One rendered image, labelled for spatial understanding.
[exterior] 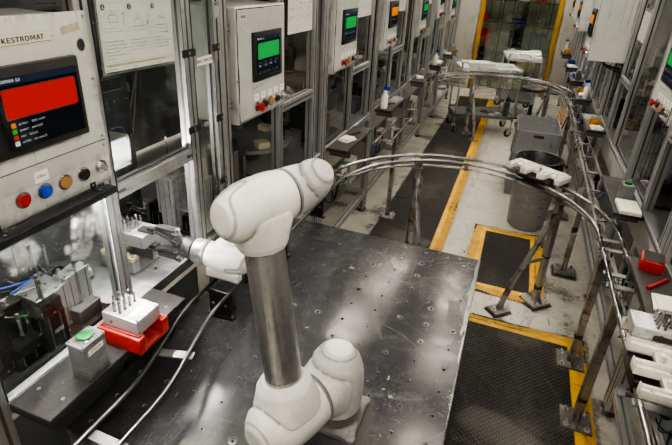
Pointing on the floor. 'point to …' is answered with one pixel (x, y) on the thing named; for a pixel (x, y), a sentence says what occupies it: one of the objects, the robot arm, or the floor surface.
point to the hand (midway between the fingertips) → (148, 236)
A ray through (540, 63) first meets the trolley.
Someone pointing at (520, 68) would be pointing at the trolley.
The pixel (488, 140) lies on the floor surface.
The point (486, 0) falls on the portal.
